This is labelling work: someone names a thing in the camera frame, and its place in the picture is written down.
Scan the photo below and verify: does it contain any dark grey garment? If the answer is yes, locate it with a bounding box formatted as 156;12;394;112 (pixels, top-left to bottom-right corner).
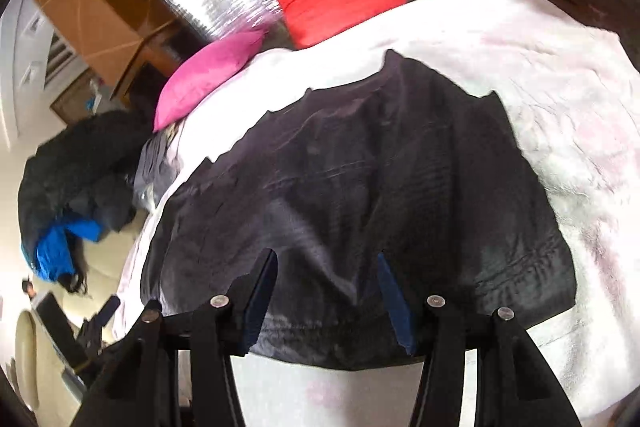
140;49;579;371

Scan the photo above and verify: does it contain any blue cloth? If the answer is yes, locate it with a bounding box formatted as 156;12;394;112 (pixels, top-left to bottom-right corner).
21;216;104;283

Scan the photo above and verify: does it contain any black stand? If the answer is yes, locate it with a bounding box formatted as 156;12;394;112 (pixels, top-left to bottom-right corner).
31;291;122;375

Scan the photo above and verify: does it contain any white blanket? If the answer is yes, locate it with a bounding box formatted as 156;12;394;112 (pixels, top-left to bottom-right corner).
111;0;640;427

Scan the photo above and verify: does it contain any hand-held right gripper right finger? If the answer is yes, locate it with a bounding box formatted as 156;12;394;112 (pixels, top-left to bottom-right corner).
376;252;583;427

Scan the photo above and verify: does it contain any black jacket pile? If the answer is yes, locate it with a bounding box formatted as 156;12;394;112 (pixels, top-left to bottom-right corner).
17;109;157;278

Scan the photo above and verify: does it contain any white wall vent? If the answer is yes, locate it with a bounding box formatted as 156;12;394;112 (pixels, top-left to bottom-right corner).
19;4;77;88

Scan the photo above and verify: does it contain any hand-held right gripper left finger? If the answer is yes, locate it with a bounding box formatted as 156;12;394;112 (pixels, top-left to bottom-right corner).
70;249;279;427

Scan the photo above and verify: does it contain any pink pillow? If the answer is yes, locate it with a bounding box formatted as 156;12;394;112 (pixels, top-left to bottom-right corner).
152;29;267;132

